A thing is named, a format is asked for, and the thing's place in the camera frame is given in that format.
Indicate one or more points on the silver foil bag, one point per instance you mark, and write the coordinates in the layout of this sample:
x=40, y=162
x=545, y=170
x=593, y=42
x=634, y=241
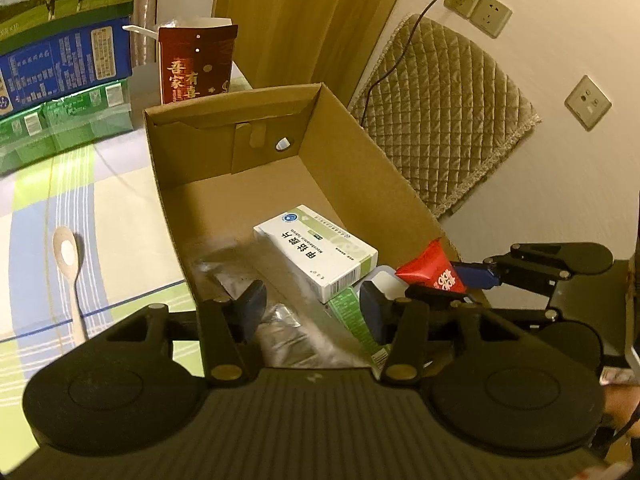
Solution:
x=295, y=330

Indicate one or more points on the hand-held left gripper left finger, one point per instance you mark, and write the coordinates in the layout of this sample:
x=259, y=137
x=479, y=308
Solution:
x=252, y=302

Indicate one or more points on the empty wall socket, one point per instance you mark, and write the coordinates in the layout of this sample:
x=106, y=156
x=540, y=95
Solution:
x=492, y=15

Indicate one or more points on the wooden spoon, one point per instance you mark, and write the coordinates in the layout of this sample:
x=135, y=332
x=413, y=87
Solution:
x=70, y=270

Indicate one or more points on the brown cardboard box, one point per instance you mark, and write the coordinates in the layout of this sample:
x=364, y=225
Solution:
x=350, y=160

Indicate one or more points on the quilted beige chair cover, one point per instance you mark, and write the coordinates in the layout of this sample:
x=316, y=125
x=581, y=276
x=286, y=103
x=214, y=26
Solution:
x=440, y=110

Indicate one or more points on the small wall socket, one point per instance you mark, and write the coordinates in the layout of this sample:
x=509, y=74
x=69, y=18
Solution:
x=588, y=102

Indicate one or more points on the brown curtain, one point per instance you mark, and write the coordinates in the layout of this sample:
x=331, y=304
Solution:
x=310, y=20

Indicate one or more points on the white medicine box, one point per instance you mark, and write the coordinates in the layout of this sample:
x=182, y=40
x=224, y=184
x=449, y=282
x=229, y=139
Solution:
x=315, y=252

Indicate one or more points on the dark red gift box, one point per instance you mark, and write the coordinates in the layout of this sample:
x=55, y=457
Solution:
x=195, y=65

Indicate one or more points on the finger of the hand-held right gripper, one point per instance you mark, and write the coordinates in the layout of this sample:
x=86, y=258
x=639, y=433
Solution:
x=475, y=274
x=440, y=294

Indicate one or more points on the blue milk carton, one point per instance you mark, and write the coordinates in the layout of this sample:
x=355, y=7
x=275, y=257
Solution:
x=65, y=35

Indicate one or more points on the green wrapped box pack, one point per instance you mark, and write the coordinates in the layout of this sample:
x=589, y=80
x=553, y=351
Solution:
x=60, y=130

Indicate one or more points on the red snack packet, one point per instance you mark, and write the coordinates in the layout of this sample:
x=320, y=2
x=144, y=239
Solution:
x=432, y=267

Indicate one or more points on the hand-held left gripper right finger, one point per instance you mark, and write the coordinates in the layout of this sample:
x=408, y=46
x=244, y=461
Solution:
x=372, y=307

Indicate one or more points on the beige curtain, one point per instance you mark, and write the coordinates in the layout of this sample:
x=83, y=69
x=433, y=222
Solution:
x=146, y=10

